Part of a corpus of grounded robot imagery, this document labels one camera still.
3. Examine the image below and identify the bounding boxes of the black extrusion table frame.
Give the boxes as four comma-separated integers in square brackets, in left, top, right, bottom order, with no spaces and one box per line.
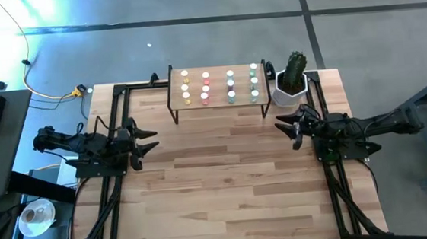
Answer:
[56,55,390,239]

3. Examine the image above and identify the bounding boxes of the black desk support beam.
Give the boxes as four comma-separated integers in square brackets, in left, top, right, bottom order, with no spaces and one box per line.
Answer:
[6,167,78,209]

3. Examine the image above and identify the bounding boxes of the yellow cable connector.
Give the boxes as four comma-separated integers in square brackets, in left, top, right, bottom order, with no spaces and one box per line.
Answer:
[69,84,88,100]

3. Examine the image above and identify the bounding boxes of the wooden shelf with black legs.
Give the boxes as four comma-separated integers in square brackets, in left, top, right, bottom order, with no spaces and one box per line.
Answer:
[164,56,275,127]

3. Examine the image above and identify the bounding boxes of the white coffee cup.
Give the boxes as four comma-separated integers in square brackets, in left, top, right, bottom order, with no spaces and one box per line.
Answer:
[20,206,42,225]

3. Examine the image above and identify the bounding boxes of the yellow power cable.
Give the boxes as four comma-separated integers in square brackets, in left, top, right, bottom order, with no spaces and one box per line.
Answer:
[0,0,83,105]

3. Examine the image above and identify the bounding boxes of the white floor box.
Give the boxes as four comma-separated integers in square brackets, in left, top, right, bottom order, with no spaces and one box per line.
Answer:
[54,155,81,188]

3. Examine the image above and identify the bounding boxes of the green cactus in white pot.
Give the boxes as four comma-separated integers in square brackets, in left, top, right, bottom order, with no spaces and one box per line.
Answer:
[268,49,311,109]

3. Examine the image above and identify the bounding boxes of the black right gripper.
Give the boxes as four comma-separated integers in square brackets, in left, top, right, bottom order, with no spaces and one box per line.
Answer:
[273,103,322,153]

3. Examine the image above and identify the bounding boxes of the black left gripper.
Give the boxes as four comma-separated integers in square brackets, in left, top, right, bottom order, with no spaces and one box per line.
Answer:
[116,115,161,173]

